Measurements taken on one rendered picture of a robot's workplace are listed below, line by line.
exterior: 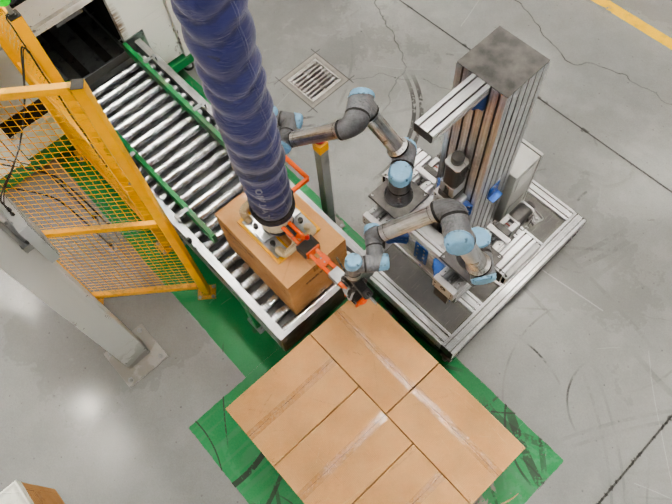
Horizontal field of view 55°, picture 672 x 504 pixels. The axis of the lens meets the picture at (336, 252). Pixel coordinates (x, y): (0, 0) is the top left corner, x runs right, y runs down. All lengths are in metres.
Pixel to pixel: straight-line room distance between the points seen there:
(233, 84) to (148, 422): 2.50
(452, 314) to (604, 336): 0.98
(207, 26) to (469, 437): 2.36
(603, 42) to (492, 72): 3.15
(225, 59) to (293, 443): 2.03
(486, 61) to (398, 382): 1.74
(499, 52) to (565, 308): 2.18
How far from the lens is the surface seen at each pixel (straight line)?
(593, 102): 5.27
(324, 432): 3.47
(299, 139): 3.07
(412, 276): 4.07
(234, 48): 2.18
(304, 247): 3.18
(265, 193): 2.92
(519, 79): 2.56
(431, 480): 3.44
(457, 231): 2.60
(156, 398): 4.26
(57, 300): 3.35
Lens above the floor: 3.96
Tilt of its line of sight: 65 degrees down
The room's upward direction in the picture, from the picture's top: 7 degrees counter-clockwise
